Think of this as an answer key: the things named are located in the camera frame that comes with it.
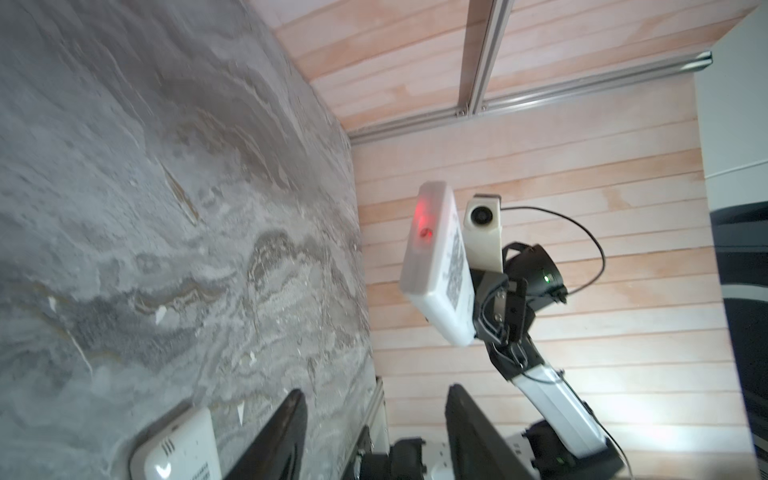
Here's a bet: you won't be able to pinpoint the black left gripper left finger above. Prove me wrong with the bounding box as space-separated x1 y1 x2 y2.
225 389 308 480

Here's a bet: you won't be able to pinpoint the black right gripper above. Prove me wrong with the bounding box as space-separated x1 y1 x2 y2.
470 269 529 360

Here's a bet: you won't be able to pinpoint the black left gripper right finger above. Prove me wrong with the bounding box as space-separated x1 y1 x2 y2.
445 384 534 480

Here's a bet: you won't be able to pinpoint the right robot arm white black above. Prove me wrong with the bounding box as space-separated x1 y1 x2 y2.
471 242 625 479

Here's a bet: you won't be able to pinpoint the horizontal aluminium wall rail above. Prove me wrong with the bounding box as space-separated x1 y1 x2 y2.
349 51 714 145

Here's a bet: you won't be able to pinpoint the long white remote control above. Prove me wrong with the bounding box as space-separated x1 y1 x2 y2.
399 181 476 347

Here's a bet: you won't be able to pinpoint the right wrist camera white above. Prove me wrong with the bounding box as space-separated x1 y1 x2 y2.
463 194 503 273

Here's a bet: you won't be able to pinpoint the short white remote control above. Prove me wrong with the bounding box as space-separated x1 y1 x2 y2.
129 407 223 480

